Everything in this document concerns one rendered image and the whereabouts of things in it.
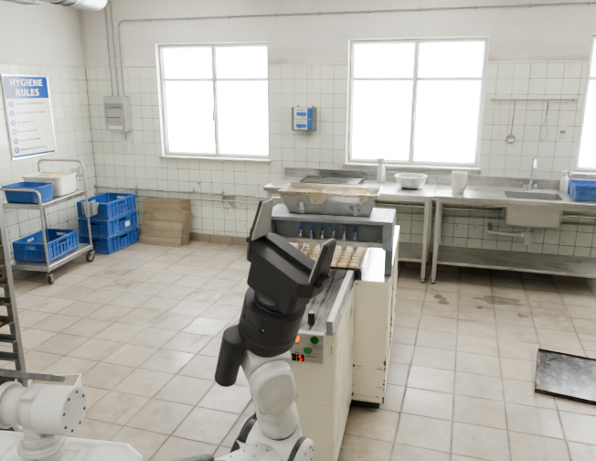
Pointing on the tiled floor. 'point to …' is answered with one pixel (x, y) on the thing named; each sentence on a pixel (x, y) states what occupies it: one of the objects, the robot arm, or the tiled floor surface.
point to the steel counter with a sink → (544, 262)
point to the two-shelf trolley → (47, 227)
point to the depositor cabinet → (372, 326)
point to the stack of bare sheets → (569, 377)
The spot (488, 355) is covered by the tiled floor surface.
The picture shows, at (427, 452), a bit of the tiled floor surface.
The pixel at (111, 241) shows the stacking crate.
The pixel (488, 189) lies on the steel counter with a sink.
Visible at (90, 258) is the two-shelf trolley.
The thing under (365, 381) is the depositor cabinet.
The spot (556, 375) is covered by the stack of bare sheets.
